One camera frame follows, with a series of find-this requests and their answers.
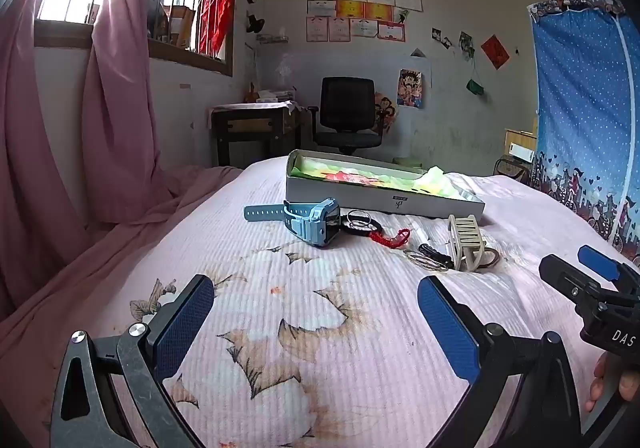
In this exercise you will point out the black wall decoration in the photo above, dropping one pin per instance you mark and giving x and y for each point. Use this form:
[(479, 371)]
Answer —
[(255, 23)]

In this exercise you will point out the small silver hoop earring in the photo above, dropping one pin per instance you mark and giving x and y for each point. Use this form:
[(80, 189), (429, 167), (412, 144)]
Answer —
[(356, 227)]

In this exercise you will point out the cartoon wall poster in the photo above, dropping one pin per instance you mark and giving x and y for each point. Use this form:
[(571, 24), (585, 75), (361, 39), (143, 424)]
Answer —
[(410, 89)]

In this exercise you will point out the person's right hand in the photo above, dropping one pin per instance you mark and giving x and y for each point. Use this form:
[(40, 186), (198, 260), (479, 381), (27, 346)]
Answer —
[(625, 380)]

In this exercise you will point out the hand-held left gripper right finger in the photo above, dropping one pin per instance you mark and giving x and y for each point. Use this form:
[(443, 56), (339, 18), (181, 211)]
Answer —
[(447, 328)]

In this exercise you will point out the red hanging cloth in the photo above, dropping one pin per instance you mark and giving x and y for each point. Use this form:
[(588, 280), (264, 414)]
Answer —
[(217, 13)]

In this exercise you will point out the small wall shelf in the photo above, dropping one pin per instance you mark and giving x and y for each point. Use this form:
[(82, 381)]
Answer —
[(272, 39)]

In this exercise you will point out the red diamond paper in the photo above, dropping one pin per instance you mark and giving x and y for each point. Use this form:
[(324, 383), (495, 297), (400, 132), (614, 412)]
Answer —
[(495, 51)]

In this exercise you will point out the green-toned wall photo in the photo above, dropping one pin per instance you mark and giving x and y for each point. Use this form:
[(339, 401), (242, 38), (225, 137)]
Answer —
[(466, 45)]

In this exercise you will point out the long white cardboard box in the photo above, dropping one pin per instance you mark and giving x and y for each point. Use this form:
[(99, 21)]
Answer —
[(360, 200)]

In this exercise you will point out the beige hair claw clip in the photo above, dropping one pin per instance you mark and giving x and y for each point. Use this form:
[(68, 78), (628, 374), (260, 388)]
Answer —
[(462, 235)]

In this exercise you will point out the small wall photos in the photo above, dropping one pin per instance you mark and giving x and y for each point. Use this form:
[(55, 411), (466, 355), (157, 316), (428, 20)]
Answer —
[(440, 38)]

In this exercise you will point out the green hanging pouch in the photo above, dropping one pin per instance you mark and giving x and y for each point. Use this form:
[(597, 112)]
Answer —
[(476, 87)]

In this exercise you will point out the light wooden cabinet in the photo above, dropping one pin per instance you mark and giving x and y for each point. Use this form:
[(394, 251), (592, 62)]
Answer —
[(520, 140)]

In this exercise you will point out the orange cartoon wall sticker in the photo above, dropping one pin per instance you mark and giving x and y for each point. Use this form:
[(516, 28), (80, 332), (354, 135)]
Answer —
[(389, 107)]

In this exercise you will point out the blue printed fabric wardrobe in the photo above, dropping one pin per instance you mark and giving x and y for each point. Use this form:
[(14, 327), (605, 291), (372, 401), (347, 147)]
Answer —
[(580, 118)]

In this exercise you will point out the thin silver bangles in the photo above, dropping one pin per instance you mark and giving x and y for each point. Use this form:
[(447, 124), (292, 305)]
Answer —
[(422, 264)]

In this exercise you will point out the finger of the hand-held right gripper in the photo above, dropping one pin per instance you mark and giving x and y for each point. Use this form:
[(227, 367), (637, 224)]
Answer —
[(597, 262), (562, 275)]

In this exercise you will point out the dark folding chair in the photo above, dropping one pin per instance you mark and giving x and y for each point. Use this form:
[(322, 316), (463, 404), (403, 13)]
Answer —
[(510, 168)]

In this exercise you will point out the dark wooden desk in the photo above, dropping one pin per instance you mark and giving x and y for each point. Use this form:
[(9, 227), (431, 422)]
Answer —
[(250, 125)]

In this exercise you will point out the pink floral bedsheet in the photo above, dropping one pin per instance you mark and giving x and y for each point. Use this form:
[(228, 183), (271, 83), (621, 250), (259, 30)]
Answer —
[(310, 298)]

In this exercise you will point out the black office chair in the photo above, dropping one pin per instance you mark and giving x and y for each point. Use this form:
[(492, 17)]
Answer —
[(347, 103)]

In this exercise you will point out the stack of books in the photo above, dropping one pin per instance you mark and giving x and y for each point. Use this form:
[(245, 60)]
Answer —
[(270, 95)]

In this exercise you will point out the pink curtain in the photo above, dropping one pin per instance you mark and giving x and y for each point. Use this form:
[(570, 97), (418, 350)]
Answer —
[(115, 118)]

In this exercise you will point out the large silver hoop earring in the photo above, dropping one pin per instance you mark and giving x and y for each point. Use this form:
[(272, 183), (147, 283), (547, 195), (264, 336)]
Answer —
[(350, 215)]

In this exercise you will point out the colourful printed cloth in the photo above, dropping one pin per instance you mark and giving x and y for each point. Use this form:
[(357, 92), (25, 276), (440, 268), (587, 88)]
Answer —
[(350, 175)]

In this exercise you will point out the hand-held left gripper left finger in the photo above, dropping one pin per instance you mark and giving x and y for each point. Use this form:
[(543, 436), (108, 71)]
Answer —
[(180, 328)]

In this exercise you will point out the black hair clip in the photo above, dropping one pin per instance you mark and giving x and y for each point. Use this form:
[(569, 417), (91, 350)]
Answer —
[(435, 254)]

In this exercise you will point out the white wall paper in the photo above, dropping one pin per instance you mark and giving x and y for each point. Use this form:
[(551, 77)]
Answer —
[(426, 63)]

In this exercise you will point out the blue smartwatch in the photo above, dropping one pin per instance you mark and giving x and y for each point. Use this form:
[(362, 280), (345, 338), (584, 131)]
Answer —
[(315, 223)]

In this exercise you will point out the group of wall certificates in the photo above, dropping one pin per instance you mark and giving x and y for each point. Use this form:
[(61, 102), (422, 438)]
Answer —
[(360, 13)]

